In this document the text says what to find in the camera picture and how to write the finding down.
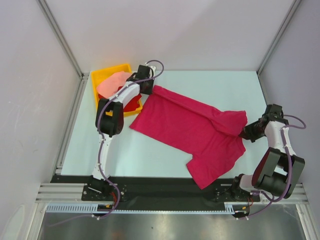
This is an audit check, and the light pink t shirt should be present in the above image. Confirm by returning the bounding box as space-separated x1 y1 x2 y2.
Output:
96 71 132 99

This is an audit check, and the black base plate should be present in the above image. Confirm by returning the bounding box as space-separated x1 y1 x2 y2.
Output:
50 175 261 206

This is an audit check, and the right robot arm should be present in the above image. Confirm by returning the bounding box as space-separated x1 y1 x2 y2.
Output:
230 104 305 203

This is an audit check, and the red t shirt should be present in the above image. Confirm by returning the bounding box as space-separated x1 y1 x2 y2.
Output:
96 84 141 112

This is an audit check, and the left aluminium frame post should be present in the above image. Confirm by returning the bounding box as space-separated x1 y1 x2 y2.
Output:
36 0 90 81

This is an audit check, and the yellow plastic bin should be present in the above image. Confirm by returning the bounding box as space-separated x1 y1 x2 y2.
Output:
91 63 143 117

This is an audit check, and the right aluminium frame post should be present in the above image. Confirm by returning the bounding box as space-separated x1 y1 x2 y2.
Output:
256 0 303 76

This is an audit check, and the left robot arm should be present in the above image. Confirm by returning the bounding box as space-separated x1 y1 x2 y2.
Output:
87 63 157 200

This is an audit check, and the aluminium frame post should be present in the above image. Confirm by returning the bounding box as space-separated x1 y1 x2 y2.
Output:
36 0 90 81
256 0 303 76

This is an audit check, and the magenta t shirt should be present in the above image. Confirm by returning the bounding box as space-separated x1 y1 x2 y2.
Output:
130 85 248 189

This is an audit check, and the white slotted cable duct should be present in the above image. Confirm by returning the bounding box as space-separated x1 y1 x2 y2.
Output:
46 202 250 215

